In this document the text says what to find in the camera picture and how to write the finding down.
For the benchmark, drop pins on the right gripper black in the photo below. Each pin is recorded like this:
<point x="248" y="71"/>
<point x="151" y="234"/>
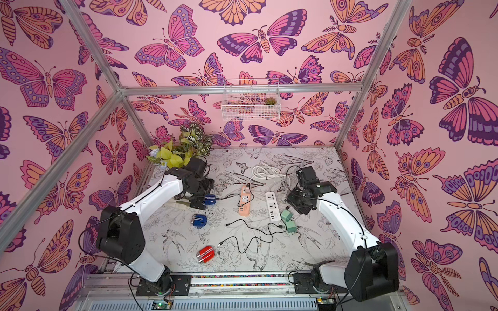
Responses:
<point x="299" y="202"/>

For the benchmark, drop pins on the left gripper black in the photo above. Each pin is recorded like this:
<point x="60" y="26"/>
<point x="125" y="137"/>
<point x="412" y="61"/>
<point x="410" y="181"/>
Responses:
<point x="209" y="183"/>

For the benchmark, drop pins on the green charger adapter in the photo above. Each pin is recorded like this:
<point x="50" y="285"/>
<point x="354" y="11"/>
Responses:
<point x="286" y="215"/>
<point x="291" y="227"/>

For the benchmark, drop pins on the orange power strip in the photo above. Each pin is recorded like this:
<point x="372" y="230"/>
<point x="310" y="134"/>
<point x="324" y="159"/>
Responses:
<point x="244" y="205"/>

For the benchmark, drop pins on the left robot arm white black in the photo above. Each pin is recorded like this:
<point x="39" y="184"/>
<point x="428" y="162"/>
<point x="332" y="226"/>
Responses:
<point x="121" y="233"/>

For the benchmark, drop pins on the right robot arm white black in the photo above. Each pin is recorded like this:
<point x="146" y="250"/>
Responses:
<point x="372" y="268"/>

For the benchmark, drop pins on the white power strip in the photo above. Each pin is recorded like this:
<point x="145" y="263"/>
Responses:
<point x="272" y="205"/>

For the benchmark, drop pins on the amber glass vase with plants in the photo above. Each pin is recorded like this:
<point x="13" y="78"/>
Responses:
<point x="193" y="142"/>

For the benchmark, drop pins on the small green succulent plant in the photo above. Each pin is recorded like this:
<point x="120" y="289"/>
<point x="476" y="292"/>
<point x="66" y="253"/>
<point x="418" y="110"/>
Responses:
<point x="270" y="101"/>

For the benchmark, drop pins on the white wire wall basket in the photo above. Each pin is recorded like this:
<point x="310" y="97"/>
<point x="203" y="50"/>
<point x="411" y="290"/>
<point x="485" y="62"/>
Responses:
<point x="244" y="99"/>

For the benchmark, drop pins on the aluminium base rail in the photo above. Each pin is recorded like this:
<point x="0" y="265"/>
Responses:
<point x="225" y="291"/>

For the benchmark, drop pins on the aluminium cage frame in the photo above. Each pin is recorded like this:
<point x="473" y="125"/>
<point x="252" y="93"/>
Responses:
<point x="27" y="206"/>

